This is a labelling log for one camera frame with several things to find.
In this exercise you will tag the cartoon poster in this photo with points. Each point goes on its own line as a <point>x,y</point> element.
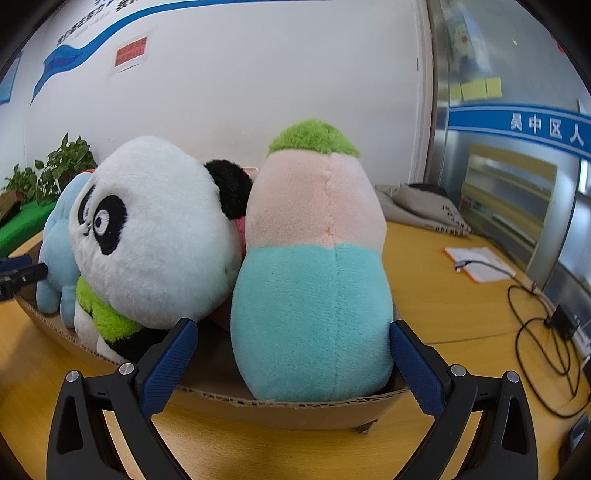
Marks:
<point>464,39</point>

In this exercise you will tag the panda plush toy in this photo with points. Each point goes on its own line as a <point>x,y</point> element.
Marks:
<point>152,230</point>

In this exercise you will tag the blue sign band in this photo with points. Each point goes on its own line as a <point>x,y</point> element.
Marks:
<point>508,122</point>

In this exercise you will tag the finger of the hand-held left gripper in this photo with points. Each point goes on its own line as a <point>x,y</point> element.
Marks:
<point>27,277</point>

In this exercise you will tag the small potted green plant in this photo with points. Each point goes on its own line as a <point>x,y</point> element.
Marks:
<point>21,182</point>

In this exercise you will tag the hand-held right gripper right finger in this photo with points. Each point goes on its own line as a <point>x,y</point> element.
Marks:
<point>415,364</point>

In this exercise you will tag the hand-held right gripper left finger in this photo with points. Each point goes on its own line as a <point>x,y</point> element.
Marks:
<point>171,364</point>

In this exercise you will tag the beige cloth bag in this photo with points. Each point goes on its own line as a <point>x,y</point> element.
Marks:
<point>415,207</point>

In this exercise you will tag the green cloth covered table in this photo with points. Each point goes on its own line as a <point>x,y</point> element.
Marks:
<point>23,226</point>

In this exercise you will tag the black cloth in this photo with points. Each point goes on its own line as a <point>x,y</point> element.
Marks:
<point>427,186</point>

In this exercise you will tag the large potted green plant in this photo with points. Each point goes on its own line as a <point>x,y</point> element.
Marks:
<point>64,161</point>

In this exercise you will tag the white pouch with orange edge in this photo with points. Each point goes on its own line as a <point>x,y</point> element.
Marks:
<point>485,263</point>

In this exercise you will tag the small brown cardboard box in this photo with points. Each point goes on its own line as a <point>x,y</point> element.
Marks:
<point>9,205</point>

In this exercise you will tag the black power adapter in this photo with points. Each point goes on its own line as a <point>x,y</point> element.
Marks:
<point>563,319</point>

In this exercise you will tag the red wall sign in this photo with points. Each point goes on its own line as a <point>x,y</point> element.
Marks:
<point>130,53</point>

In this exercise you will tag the blue plush toy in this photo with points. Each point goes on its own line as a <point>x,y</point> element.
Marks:
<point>55,258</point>

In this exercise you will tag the teal and pink plush toy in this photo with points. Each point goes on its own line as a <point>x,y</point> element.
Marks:
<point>309,300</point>

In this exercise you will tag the dark phone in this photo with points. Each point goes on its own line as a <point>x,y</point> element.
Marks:
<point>577,438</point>

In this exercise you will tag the blue wall poster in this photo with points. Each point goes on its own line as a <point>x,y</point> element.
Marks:
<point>9,78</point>

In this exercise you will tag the yellow sticky note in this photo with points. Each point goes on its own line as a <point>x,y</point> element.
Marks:
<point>474,90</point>
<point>456,91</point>
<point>494,86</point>

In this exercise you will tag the blue wave wall decal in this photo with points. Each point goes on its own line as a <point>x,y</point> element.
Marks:
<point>69,55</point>

